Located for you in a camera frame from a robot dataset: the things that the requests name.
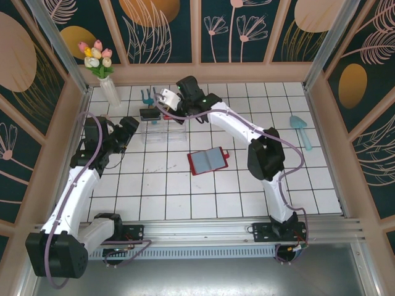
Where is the red card holder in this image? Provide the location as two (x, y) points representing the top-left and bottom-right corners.
(187, 146), (231, 177)

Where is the clear acrylic card stand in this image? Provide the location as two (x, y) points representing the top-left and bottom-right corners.
(139, 107), (188, 144)

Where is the teal garden fork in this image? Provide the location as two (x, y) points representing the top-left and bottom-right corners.
(140, 87), (157, 125)

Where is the white ribbed vase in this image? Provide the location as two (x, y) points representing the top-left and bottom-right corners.
(98, 76), (122, 107)

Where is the tulip bouquet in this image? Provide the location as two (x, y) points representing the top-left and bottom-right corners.
(77, 39), (115, 80)

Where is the light blue trowel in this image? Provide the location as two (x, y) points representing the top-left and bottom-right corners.
(289, 115), (313, 152)

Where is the grey metal sheet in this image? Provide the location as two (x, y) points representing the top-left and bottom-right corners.
(18, 243), (381, 296)

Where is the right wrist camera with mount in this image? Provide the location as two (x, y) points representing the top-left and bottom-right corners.
(158, 88), (182, 112)

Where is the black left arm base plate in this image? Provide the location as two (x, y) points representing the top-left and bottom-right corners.
(117, 224), (146, 246)

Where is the aluminium frame post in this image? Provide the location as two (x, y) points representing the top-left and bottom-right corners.
(303, 0), (362, 91)
(26, 0), (91, 95)

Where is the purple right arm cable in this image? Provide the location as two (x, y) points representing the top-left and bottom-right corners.
(156, 94), (309, 265)

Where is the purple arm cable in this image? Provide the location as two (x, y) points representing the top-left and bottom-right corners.
(156, 94), (309, 265)
(44, 112), (152, 290)

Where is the aluminium mounting rail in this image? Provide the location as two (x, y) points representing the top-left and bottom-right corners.
(29, 217), (367, 247)

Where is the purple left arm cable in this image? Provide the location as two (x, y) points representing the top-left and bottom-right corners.
(44, 112), (152, 290)

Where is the slotted grey cable duct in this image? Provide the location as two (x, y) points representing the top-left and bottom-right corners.
(86, 245), (278, 260)

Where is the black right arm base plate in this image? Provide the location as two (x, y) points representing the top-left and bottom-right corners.
(252, 220), (309, 243)

